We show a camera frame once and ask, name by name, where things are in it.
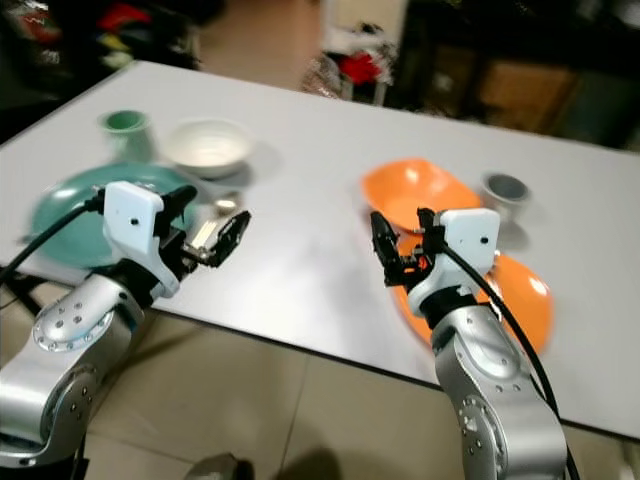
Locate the large brown cardboard box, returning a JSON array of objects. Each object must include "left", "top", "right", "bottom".
[{"left": 475, "top": 62, "right": 576, "bottom": 136}]

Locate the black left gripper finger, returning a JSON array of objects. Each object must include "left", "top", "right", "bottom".
[
  {"left": 210, "top": 209, "right": 252, "bottom": 267},
  {"left": 163, "top": 184, "right": 198, "bottom": 229}
]

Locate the green cup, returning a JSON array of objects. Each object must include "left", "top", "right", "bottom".
[{"left": 102, "top": 109, "right": 156, "bottom": 163}]

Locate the black shelf unit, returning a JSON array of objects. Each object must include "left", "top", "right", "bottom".
[{"left": 390, "top": 0, "right": 640, "bottom": 151}]

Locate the black table leg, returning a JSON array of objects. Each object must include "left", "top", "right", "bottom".
[{"left": 0, "top": 270, "right": 51, "bottom": 316}]

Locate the orange bowl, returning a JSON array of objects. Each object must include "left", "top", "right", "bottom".
[{"left": 360, "top": 157, "right": 483, "bottom": 233}]

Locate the orange plate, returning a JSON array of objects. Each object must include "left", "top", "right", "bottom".
[{"left": 395, "top": 232, "right": 554, "bottom": 353}]

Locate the grey cup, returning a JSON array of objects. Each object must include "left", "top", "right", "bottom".
[{"left": 480, "top": 172, "right": 533, "bottom": 223}]

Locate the red bag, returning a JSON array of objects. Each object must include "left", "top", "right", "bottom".
[{"left": 338, "top": 52, "right": 386, "bottom": 86}]

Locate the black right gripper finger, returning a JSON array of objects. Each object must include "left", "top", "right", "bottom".
[
  {"left": 370, "top": 209, "right": 403, "bottom": 286},
  {"left": 416, "top": 207, "right": 449, "bottom": 256}
]

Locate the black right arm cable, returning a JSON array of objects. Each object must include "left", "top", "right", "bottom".
[{"left": 440, "top": 243, "right": 581, "bottom": 480}]

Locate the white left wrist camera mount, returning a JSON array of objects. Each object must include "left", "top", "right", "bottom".
[{"left": 102, "top": 181, "right": 176, "bottom": 301}]

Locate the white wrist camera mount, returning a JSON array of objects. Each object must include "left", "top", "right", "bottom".
[
  {"left": 405, "top": 207, "right": 501, "bottom": 319},
  {"left": 102, "top": 181, "right": 176, "bottom": 301}
]

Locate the grey robot leg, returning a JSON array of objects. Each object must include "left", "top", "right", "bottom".
[{"left": 185, "top": 453, "right": 243, "bottom": 480}]

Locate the colourful clutter pile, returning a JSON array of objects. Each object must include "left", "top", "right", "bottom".
[{"left": 5, "top": 0, "right": 191, "bottom": 71}]

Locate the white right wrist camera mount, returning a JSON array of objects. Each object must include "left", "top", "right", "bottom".
[{"left": 405, "top": 207, "right": 501, "bottom": 319}]

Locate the white bowl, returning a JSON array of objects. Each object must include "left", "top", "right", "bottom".
[{"left": 160, "top": 118, "right": 254, "bottom": 179}]

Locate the teal plate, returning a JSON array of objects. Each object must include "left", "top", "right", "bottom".
[{"left": 30, "top": 163, "right": 191, "bottom": 269}]

